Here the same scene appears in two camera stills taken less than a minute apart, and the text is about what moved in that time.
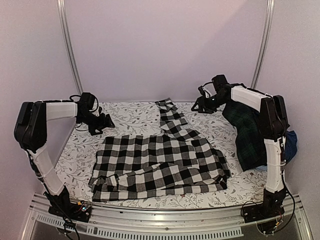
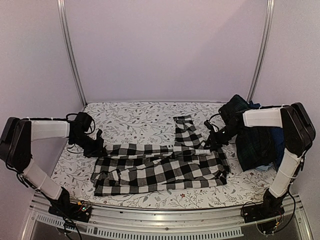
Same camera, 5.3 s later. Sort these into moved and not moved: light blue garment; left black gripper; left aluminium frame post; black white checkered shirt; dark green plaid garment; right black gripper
Moved: black white checkered shirt; left black gripper; right black gripper
Not moved: left aluminium frame post; dark green plaid garment; light blue garment
